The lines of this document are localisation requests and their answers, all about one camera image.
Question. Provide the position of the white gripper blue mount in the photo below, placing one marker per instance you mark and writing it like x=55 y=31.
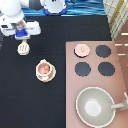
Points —
x=21 y=31

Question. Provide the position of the cream slotted spatula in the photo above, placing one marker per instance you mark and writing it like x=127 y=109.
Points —
x=23 y=48

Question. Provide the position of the pink pot with red food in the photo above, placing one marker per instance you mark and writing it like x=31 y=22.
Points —
x=44 y=68

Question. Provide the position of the pink round pot lid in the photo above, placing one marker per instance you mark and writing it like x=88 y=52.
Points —
x=82 y=50

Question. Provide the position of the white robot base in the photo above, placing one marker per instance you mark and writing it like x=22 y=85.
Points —
x=55 y=7

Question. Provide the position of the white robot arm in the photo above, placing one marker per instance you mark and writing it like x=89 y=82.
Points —
x=12 y=21

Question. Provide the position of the cream round plate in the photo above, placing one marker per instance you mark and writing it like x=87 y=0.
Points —
x=46 y=76

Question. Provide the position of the blue striped cloth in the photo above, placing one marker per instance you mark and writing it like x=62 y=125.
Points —
x=73 y=8

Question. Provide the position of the black table mat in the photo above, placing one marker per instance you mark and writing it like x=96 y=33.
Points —
x=26 y=102

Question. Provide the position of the black burner top right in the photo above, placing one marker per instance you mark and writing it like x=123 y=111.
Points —
x=103 y=51

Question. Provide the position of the black burner bottom right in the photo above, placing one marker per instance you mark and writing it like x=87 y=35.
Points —
x=106 y=69

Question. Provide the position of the pink toy stove counter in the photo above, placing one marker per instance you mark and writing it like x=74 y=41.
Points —
x=114 y=84

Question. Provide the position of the grey sink faucet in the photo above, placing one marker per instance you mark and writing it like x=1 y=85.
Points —
x=123 y=105

